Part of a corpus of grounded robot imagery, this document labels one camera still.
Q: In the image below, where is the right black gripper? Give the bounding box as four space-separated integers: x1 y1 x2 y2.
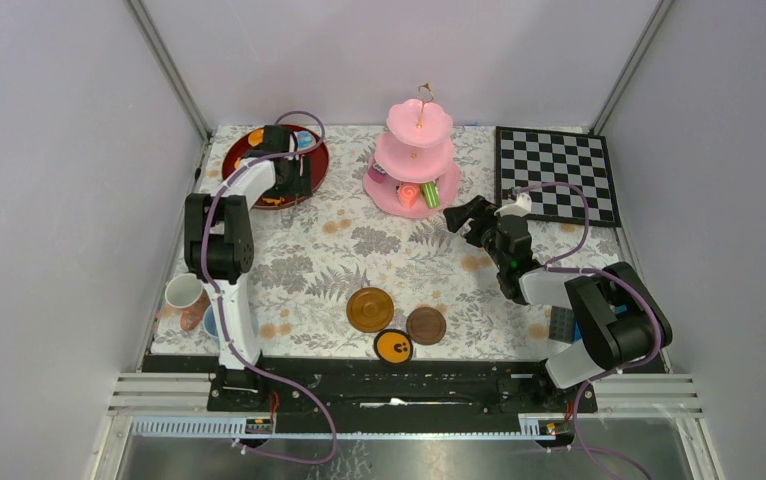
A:
443 195 508 271

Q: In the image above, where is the blue frosted donut toy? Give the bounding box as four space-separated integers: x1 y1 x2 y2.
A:
296 130 317 150

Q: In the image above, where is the orange pancake stack toy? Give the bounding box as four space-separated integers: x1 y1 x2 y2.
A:
247 128 265 148

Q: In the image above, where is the dark red round tray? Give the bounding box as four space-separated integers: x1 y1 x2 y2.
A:
221 123 330 210

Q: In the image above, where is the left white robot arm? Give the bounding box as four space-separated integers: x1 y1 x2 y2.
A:
184 125 318 371

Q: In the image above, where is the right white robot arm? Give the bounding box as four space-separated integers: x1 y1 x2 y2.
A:
443 193 672 412

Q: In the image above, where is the green layered cake slice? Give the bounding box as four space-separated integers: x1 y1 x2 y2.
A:
420 181 441 209

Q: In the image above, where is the black white chessboard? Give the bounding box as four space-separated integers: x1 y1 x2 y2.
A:
495 127 621 228

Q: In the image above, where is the purple cake slice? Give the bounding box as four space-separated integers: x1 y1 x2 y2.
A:
367 162 388 184

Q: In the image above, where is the pink three-tier cake stand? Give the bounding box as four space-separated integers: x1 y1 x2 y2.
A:
362 83 461 219

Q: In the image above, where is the dark brown wooden coaster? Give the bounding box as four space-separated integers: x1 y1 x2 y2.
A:
406 307 447 345

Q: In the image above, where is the light brown wooden coaster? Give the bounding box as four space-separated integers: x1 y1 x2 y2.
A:
346 287 394 333

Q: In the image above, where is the dark grey brick baseplate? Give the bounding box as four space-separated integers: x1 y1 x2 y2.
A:
548 306 581 344

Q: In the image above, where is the orange face black coaster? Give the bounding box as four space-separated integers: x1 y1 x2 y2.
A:
373 329 414 365

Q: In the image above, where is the white pink mug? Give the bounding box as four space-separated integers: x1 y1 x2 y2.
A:
164 273 211 331

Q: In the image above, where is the light blue mug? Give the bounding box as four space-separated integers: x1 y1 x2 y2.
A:
201 308 219 340

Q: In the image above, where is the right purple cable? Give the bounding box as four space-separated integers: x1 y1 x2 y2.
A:
510 182 664 480

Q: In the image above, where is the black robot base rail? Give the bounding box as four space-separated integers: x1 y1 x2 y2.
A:
207 357 576 434

